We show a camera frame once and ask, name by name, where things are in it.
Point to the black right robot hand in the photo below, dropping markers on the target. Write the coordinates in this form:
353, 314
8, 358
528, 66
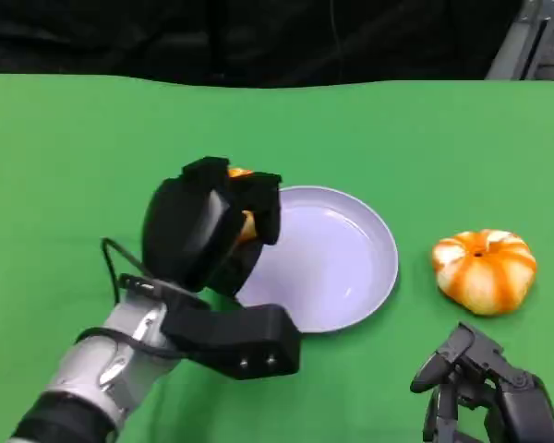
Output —
512, 401

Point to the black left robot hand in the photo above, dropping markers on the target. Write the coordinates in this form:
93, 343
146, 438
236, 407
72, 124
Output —
184, 231

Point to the glossy orange toy bread roll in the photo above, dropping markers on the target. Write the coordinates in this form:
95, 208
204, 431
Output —
247, 228

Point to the green table cloth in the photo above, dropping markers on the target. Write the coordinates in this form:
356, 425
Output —
74, 161

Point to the pumpkin-shaped striped toy bread roll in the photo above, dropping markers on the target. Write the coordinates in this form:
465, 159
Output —
485, 272

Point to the lilac plate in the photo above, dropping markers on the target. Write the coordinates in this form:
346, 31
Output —
332, 258

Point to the black backdrop curtain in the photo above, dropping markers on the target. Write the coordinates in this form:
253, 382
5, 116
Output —
166, 37

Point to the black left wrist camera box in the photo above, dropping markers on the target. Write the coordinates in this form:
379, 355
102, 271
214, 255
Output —
244, 337

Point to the grey metal frame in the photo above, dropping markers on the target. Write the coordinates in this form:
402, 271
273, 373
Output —
517, 41

